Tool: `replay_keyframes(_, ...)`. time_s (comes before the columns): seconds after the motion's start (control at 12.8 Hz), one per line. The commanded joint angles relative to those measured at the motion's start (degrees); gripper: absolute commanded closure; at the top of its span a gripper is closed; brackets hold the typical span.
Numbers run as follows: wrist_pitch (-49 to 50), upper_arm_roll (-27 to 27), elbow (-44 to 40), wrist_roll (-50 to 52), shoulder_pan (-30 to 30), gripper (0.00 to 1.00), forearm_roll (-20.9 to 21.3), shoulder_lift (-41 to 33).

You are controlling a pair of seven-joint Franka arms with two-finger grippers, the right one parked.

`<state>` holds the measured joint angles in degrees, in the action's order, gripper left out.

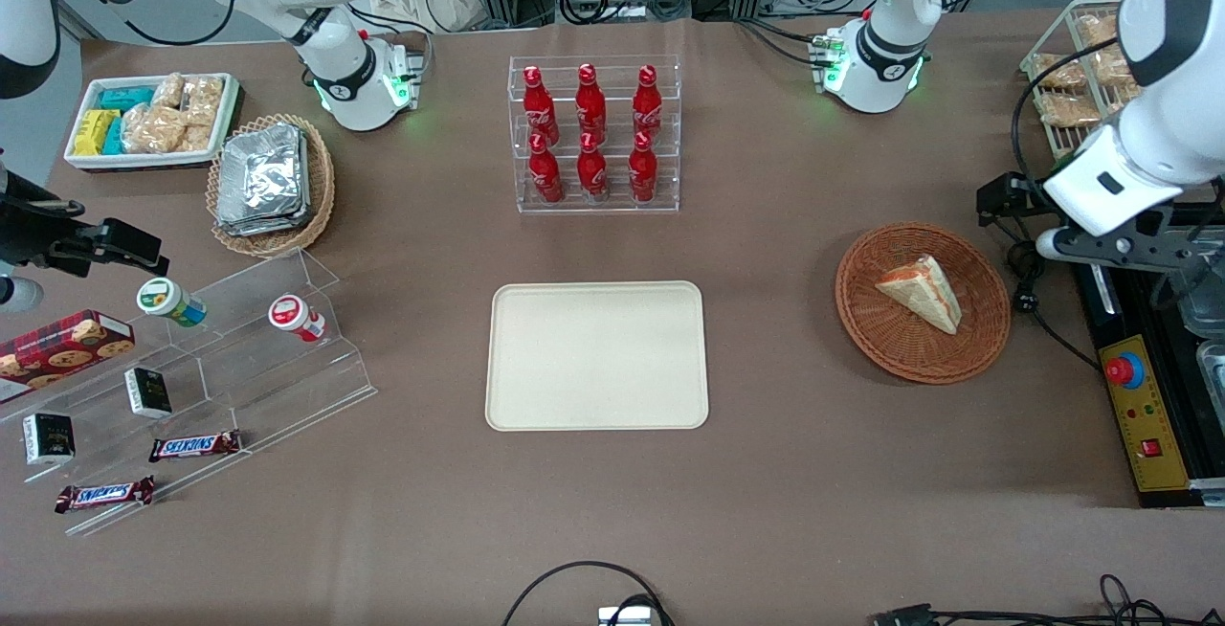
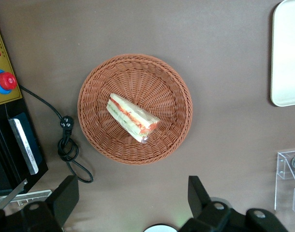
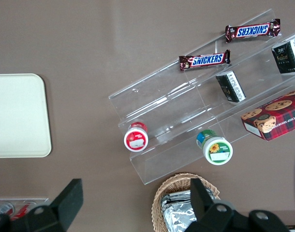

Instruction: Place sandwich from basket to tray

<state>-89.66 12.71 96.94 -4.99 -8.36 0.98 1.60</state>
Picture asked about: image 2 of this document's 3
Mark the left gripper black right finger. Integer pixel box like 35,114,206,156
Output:
180,175,237,232

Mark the triangle sandwich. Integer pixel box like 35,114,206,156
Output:
106,93,161,145

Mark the silver appliance handle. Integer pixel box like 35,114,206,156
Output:
8,117,39,175

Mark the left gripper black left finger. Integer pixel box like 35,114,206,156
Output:
7,175,80,232

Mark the black power cable with plug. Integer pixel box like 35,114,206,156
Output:
18,85,94,184

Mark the black appliance with yellow panel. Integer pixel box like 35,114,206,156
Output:
0,14,49,198

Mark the round brown wicker basket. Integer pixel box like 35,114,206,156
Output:
77,53,193,165

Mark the cream plastic tray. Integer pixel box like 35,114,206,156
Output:
270,0,295,107

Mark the grey metal bar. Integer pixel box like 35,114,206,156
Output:
0,178,29,210

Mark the red emergency stop button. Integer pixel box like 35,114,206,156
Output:
0,69,17,94

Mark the clear acrylic bottle rack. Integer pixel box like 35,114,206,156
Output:
274,149,295,217

